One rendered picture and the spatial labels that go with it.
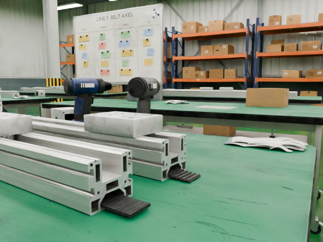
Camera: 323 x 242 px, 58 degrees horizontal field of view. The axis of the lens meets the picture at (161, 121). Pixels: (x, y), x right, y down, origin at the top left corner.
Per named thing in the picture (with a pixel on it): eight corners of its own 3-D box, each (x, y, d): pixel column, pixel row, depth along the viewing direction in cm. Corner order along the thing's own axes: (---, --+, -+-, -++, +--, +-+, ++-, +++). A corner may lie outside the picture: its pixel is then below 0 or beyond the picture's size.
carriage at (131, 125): (84, 141, 72) (83, 114, 71) (116, 135, 81) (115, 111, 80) (133, 150, 63) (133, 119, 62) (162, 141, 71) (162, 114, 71)
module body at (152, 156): (-18, 138, 106) (-20, 115, 104) (9, 134, 114) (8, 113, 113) (161, 181, 60) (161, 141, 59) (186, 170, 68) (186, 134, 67)
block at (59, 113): (46, 130, 122) (44, 108, 121) (71, 127, 130) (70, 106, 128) (55, 134, 115) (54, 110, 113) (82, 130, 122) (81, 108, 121)
